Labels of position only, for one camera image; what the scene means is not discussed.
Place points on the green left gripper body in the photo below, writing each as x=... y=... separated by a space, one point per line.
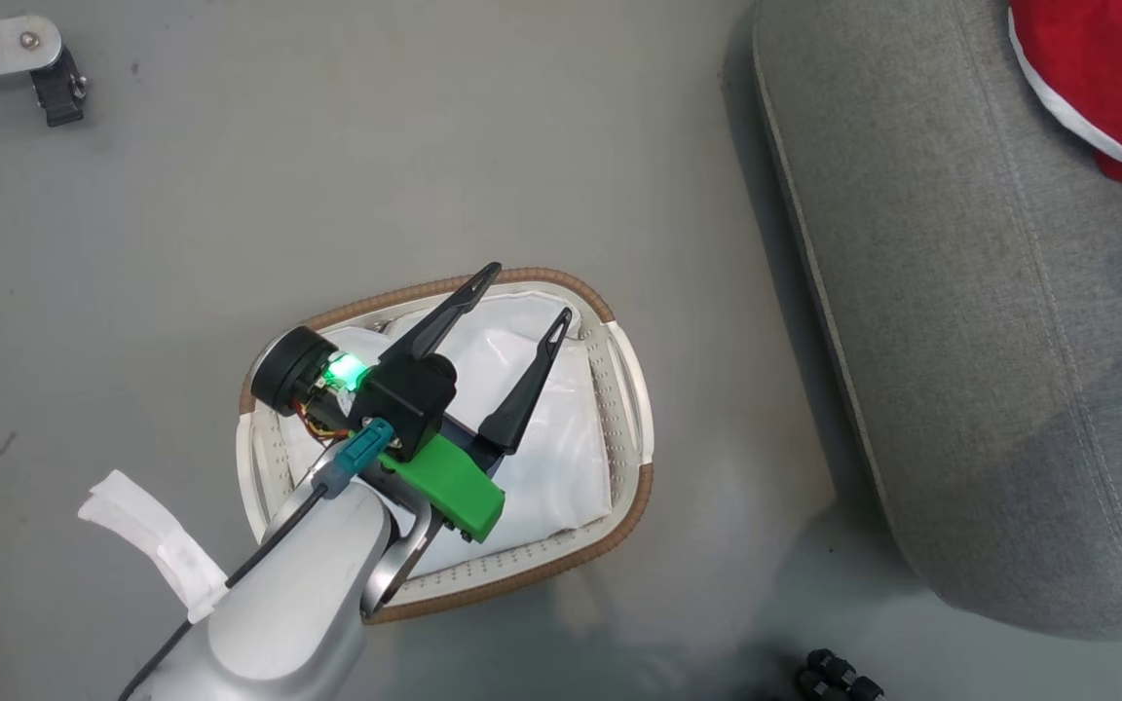
x=449 y=487

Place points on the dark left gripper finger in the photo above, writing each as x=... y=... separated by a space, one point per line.
x=439 y=321
x=527 y=389

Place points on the red and white jersey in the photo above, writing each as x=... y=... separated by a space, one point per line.
x=1106 y=78

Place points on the grey fabric sofa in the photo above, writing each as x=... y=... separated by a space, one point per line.
x=990 y=341

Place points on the white cloth in basket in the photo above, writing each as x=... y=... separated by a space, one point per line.
x=561 y=467

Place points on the white wicker-rimmed laundry basket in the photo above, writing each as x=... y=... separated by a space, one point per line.
x=629 y=438

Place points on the black round motor with light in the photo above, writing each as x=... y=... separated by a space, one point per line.
x=288 y=370

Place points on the black caster wheel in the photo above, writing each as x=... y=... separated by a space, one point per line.
x=56 y=92

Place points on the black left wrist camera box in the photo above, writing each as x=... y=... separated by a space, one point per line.
x=405 y=399

